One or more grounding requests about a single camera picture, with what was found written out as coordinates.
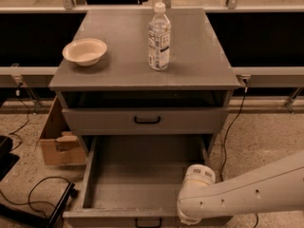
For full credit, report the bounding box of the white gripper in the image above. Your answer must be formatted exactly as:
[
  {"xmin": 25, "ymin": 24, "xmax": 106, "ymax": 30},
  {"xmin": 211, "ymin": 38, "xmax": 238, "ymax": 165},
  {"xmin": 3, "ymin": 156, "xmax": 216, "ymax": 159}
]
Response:
[{"xmin": 178, "ymin": 212, "xmax": 201, "ymax": 225}]

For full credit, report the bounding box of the grey drawer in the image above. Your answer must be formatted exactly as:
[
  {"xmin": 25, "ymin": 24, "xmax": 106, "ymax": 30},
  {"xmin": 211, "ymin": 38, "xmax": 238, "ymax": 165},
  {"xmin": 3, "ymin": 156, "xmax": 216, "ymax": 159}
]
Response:
[
  {"xmin": 62, "ymin": 107, "xmax": 228, "ymax": 136},
  {"xmin": 62, "ymin": 134, "xmax": 234, "ymax": 228}
]

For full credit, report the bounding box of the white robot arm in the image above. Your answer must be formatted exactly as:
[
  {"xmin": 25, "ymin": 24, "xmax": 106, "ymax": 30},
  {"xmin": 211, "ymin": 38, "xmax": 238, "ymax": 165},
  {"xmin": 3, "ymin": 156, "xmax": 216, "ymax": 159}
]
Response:
[{"xmin": 177, "ymin": 151, "xmax": 304, "ymax": 225}]

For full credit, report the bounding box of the grey top drawer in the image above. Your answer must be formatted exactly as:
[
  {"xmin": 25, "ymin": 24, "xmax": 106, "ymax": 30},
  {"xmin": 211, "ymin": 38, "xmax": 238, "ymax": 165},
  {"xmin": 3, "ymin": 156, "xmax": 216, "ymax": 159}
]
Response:
[{"xmin": 62, "ymin": 107, "xmax": 228, "ymax": 136}]

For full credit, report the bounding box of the grey drawer cabinet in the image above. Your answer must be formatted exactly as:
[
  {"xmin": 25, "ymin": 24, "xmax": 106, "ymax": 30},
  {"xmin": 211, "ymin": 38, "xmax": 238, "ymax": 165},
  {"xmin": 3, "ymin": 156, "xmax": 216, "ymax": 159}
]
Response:
[{"xmin": 49, "ymin": 9, "xmax": 238, "ymax": 150}]

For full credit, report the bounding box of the black stand base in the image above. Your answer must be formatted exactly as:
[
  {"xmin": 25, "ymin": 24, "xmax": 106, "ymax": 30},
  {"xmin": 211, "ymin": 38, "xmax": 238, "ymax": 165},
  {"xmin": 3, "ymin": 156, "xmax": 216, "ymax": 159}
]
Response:
[{"xmin": 0, "ymin": 181, "xmax": 78, "ymax": 228}]

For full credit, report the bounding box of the brown cardboard box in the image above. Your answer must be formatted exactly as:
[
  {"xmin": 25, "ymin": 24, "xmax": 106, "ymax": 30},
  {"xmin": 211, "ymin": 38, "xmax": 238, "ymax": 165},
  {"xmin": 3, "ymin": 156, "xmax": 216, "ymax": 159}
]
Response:
[{"xmin": 39, "ymin": 98, "xmax": 86, "ymax": 165}]

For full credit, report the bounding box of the clear plastic water bottle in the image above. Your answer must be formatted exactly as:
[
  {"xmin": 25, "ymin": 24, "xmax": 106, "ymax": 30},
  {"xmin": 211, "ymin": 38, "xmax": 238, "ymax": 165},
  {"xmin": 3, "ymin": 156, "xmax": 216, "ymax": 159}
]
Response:
[{"xmin": 148, "ymin": 2, "xmax": 171, "ymax": 70}]

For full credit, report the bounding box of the white bowl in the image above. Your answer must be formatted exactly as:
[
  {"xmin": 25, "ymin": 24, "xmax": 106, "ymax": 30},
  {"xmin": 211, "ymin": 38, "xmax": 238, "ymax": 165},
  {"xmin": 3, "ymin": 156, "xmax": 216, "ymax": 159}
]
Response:
[{"xmin": 62, "ymin": 38, "xmax": 107, "ymax": 67}]

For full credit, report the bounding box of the black power cable right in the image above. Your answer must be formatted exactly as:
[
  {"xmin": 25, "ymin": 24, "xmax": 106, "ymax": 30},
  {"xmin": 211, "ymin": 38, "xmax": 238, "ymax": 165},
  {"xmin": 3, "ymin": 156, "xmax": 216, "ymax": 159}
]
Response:
[{"xmin": 219, "ymin": 79, "xmax": 259, "ymax": 228}]

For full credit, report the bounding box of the black cable left floor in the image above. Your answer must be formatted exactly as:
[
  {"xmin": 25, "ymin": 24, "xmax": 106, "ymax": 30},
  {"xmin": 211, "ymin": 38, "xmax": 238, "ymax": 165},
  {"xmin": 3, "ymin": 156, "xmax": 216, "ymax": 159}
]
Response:
[{"xmin": 0, "ymin": 176, "xmax": 71, "ymax": 228}]

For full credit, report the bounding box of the black wall cable left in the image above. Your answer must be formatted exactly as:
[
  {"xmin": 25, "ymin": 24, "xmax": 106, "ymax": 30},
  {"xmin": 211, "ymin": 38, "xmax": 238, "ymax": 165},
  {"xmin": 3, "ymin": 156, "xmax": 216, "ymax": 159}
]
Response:
[{"xmin": 7, "ymin": 81, "xmax": 30, "ymax": 150}]

